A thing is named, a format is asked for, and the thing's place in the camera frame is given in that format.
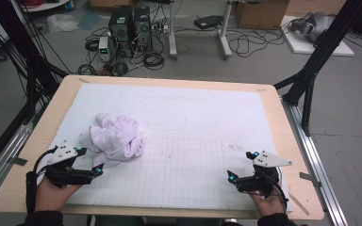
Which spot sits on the person's left hand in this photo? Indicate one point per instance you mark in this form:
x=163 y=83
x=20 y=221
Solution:
x=52 y=197

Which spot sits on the brown cardboard box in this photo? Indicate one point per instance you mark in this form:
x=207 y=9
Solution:
x=260 y=14

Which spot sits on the white power strip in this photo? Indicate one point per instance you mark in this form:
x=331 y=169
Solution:
x=161 y=29

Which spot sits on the black tape piece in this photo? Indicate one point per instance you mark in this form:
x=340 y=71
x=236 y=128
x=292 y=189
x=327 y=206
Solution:
x=18 y=161

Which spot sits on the white desk leg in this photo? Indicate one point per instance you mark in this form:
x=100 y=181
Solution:
x=172 y=31
x=224 y=34

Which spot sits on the blue floor sheet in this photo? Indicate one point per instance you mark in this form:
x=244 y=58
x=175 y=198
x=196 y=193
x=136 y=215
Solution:
x=89 y=20

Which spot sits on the flat cardboard box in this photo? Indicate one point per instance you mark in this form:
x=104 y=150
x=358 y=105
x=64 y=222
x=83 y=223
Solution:
x=106 y=3

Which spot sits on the lilac towel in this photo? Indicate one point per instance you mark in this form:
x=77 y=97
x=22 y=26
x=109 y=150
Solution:
x=114 y=138

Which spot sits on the slim black computer tower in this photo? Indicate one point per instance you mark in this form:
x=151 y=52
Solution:
x=143 y=28

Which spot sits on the clear plastic bag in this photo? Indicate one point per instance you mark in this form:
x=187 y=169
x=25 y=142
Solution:
x=62 y=22

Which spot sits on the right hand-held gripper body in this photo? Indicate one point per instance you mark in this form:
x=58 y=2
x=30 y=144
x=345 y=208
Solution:
x=268 y=160

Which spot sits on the person's right hand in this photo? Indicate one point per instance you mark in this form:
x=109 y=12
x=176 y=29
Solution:
x=270 y=205

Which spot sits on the grey headset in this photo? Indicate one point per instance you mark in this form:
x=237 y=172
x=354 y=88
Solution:
x=315 y=25

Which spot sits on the large black computer tower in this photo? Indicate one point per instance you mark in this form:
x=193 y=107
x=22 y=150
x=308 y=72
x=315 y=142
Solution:
x=121 y=29

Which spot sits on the round black device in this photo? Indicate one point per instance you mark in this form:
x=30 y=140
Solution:
x=121 y=68

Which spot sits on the flat black device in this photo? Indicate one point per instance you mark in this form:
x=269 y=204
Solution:
x=208 y=22

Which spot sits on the white floor board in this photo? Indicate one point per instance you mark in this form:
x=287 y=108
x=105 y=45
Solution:
x=301 y=47

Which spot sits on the thin wooden stick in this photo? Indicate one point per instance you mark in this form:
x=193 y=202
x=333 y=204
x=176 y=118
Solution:
x=298 y=203

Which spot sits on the aluminium rail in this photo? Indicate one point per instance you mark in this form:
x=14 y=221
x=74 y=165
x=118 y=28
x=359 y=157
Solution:
x=319 y=169
x=12 y=139

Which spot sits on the white grid mat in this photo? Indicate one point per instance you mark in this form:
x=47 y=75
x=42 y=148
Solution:
x=194 y=119

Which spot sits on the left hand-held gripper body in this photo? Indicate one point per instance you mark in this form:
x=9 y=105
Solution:
x=61 y=153

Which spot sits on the white power supply unit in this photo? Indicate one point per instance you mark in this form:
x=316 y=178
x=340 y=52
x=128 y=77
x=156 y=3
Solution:
x=104 y=48

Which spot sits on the black frame stand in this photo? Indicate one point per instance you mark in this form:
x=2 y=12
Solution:
x=22 y=44
x=323 y=53

